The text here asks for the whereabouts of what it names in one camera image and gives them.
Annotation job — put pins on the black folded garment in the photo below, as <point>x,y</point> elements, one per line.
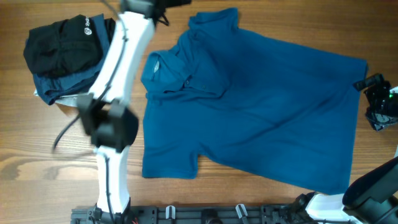
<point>62,48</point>
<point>110,25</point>

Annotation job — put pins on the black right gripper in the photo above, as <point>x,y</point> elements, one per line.
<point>379,120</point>

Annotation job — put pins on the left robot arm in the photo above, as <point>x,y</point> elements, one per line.
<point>105,113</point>

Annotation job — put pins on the black bottom folded garment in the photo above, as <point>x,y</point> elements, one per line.
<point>110,25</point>

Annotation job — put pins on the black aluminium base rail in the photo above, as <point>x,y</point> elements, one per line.
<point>265,214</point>

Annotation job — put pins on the light grey folded garment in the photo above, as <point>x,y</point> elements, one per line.
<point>61,97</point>

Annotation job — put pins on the blue polo shirt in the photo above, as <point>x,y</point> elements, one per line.
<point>272,108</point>

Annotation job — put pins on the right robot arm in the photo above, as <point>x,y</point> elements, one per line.
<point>369,199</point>

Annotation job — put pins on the navy folded garment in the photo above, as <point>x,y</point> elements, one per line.
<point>83,79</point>

